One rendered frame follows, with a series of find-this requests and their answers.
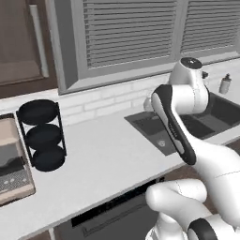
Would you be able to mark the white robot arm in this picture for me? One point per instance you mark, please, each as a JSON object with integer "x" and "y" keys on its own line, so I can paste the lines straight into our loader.
{"x": 218, "y": 168}

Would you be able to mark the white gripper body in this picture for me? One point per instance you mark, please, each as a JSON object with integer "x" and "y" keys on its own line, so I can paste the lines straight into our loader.
{"x": 148, "y": 104}

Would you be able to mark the grey window frame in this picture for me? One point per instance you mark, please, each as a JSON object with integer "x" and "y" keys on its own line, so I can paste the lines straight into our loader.
{"x": 67, "y": 47}

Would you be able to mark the brown wall cupboard door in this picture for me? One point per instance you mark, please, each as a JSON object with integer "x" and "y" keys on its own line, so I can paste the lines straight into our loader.
{"x": 15, "y": 47}

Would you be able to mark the dark grey sink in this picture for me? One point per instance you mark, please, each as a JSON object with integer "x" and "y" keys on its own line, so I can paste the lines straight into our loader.
{"x": 150, "y": 125}

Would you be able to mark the wide grey window blind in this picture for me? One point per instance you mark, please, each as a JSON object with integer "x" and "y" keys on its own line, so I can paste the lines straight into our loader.
{"x": 128, "y": 31}

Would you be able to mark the dark sink tap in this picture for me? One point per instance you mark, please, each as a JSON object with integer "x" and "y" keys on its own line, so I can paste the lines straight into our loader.
{"x": 205, "y": 75}

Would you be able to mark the grey dishwasher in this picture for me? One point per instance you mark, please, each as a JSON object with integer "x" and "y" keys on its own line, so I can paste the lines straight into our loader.
{"x": 125, "y": 218}

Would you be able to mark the narrow grey window blind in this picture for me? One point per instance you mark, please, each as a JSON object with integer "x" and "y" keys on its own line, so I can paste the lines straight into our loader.
{"x": 212, "y": 25}

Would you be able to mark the grey soap dispenser bottle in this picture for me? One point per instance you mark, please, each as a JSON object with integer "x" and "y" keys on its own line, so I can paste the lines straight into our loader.
{"x": 225, "y": 84}

